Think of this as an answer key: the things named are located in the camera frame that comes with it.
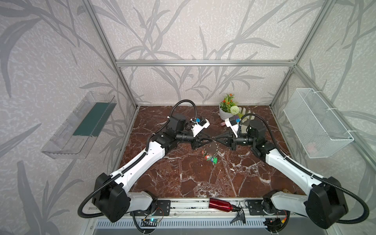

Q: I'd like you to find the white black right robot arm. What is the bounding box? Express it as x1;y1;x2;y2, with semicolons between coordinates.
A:
216;117;348;229

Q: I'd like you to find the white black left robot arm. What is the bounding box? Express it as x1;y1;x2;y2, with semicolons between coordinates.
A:
91;114;210;222

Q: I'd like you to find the white flower pot with plant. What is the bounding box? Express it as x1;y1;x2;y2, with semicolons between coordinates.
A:
219;94;240;120

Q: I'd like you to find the red spray bottle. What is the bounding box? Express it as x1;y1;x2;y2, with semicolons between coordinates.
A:
209;198;241;212

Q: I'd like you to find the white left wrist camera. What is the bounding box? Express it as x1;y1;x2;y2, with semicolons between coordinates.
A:
192;117;210;137

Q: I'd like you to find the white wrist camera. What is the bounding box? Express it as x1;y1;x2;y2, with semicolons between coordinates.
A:
225;115;240;137
192;117;210;137

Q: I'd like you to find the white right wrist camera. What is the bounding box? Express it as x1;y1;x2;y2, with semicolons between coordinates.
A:
225;115;240;137

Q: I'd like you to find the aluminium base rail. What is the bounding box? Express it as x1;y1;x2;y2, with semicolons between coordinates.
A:
84;197;283;228

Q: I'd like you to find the white wire mesh basket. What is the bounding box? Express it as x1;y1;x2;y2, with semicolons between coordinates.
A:
284;88;354;159

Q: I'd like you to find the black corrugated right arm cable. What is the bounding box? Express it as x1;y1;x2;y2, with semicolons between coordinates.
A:
239;113;370;225

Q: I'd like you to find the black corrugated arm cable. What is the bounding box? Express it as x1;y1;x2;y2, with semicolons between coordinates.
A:
239;113;370;225
77;99;198;219

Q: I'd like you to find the clear plastic wall shelf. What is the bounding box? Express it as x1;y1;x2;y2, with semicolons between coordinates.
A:
41;92;117;160

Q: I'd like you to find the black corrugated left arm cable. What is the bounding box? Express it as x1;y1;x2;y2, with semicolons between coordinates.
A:
77;99;198;219

